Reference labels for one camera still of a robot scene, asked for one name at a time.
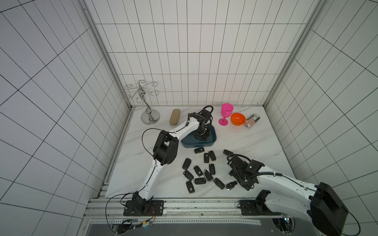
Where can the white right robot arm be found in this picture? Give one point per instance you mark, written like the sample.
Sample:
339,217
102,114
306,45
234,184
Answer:
318,204

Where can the black smart key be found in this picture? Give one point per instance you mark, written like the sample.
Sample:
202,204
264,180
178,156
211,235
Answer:
187,163

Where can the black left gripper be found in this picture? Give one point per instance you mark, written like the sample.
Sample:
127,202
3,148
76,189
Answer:
204,137

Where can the striped drink can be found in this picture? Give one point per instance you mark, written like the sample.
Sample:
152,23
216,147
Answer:
251,120

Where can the silver metal cup stand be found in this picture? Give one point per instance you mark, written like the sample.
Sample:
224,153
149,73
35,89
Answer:
142,90

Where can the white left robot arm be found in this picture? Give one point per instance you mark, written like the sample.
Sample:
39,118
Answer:
165,151

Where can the aluminium mounting rail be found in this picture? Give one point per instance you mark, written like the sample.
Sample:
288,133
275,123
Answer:
110,211

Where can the silver edged smart key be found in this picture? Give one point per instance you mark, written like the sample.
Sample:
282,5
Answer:
208,176

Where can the black car key top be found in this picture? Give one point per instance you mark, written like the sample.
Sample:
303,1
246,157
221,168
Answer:
199,150

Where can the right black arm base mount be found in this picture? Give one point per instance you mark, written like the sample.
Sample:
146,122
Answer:
256,207

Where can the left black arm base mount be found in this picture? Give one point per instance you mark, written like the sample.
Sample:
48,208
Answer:
138,206

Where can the pink plastic goblet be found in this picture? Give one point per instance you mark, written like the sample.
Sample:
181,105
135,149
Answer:
226,112

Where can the teal storage box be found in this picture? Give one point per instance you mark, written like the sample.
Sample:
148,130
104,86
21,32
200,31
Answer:
195,141

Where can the chrome black car key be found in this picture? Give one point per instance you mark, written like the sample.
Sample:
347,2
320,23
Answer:
229,186

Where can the beige glasses case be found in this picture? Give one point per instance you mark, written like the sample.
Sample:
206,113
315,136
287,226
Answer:
175,116

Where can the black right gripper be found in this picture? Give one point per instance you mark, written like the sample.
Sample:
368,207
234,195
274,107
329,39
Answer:
236,176

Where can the orange plastic bowl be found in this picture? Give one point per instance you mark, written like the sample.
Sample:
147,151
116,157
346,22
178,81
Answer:
238,119

